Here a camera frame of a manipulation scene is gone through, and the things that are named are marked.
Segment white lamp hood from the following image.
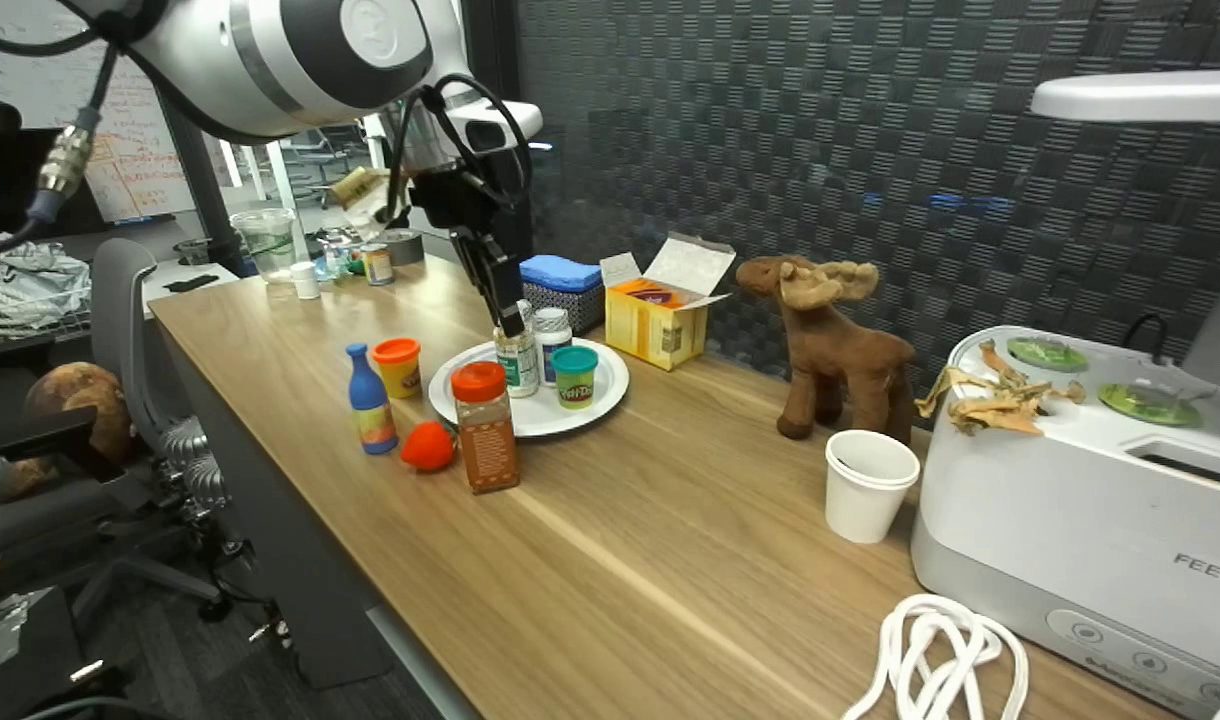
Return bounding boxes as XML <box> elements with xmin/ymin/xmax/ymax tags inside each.
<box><xmin>1028</xmin><ymin>68</ymin><xmax>1220</xmax><ymax>127</ymax></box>

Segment white planter appliance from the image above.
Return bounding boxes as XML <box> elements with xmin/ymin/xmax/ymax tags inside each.
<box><xmin>907</xmin><ymin>319</ymin><xmax>1220</xmax><ymax>720</ymax></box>

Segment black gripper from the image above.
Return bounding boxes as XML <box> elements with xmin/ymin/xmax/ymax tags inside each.
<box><xmin>404</xmin><ymin>156</ymin><xmax>530</xmax><ymax>336</ymax></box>

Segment black power cord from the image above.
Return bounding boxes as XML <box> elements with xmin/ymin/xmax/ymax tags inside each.
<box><xmin>1117</xmin><ymin>313</ymin><xmax>1179</xmax><ymax>369</ymax></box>

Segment white pill bottle blue label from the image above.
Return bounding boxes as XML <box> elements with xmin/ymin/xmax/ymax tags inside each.
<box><xmin>526</xmin><ymin>305</ymin><xmax>580</xmax><ymax>385</ymax></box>

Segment dried brown leaves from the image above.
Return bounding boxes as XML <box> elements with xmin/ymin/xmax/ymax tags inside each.
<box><xmin>917</xmin><ymin>336</ymin><xmax>1089</xmax><ymax>439</ymax></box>

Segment green tub teal lid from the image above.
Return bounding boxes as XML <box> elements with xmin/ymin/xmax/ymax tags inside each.
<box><xmin>548</xmin><ymin>344</ymin><xmax>599</xmax><ymax>410</ymax></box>

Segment brown plush moose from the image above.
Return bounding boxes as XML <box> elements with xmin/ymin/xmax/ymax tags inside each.
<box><xmin>730</xmin><ymin>252</ymin><xmax>918</xmax><ymax>443</ymax></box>

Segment small white cup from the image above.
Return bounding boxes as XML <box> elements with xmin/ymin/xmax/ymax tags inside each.
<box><xmin>282</xmin><ymin>260</ymin><xmax>323</xmax><ymax>305</ymax></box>

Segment brown plush toy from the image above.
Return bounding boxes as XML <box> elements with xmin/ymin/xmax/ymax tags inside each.
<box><xmin>0</xmin><ymin>356</ymin><xmax>138</xmax><ymax>504</ymax></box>

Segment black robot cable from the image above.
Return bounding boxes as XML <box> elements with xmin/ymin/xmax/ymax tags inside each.
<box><xmin>384</xmin><ymin>72</ymin><xmax>540</xmax><ymax>231</ymax></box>

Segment red toy strawberry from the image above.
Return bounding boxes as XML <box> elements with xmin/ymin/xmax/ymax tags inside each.
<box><xmin>395</xmin><ymin>419</ymin><xmax>462</xmax><ymax>476</ymax></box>

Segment white paper plate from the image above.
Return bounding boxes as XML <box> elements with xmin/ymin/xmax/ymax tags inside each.
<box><xmin>422</xmin><ymin>336</ymin><xmax>637</xmax><ymax>443</ymax></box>

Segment grey cable metal connector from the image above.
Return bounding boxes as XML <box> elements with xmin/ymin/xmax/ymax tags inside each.
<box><xmin>0</xmin><ymin>46</ymin><xmax>119</xmax><ymax>256</ymax></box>

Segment yellow tub orange lid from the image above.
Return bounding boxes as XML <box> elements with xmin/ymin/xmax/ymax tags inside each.
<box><xmin>368</xmin><ymin>334</ymin><xmax>426</xmax><ymax>406</ymax></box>

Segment white rope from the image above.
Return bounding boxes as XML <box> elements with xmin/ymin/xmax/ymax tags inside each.
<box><xmin>841</xmin><ymin>594</ymin><xmax>1036</xmax><ymax>720</ymax></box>

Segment black office chair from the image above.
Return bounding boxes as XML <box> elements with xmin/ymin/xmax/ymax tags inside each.
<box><xmin>0</xmin><ymin>356</ymin><xmax>290</xmax><ymax>695</ymax></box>

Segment open yellow cardboard box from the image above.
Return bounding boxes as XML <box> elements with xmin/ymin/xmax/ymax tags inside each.
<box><xmin>594</xmin><ymin>231</ymin><xmax>739</xmax><ymax>371</ymax></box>

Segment blue toy bottle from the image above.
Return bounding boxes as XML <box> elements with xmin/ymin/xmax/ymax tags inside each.
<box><xmin>342</xmin><ymin>339</ymin><xmax>400</xmax><ymax>462</ymax></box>

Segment grey crumpled cloth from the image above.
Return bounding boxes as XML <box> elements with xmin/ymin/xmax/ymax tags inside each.
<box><xmin>0</xmin><ymin>238</ymin><xmax>96</xmax><ymax>353</ymax></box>

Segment white paper cup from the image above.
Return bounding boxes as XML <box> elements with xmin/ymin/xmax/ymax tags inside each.
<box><xmin>820</xmin><ymin>430</ymin><xmax>922</xmax><ymax>549</ymax></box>

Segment spice jar red lid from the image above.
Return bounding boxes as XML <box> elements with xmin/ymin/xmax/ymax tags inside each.
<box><xmin>446</xmin><ymin>356</ymin><xmax>525</xmax><ymax>502</ymax></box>

